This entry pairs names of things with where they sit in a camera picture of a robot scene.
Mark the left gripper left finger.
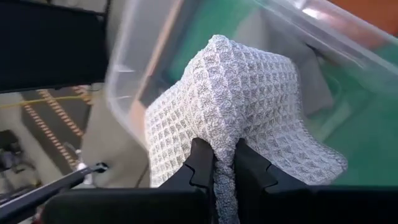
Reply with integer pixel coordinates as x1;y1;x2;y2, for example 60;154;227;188
157;137;216;191

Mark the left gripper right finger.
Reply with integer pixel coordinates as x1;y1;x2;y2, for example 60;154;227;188
233;138;313;191

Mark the grey-white waffle towel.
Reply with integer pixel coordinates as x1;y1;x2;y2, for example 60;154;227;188
144;34;349;224

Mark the red-orange towel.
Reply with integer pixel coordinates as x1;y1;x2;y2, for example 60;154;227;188
328;0;398;37

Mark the clear plastic bin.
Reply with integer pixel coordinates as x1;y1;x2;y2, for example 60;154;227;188
104;0;398;150

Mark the black metal rod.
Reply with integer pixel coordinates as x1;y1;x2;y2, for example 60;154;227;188
0;162;109;224

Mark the small black floor device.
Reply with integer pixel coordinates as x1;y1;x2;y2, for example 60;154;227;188
0;130;25;175

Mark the black partition panel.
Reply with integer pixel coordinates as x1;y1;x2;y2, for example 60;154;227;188
0;0;109;94

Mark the yellow cable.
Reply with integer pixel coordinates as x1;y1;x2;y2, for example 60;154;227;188
0;94;93;110

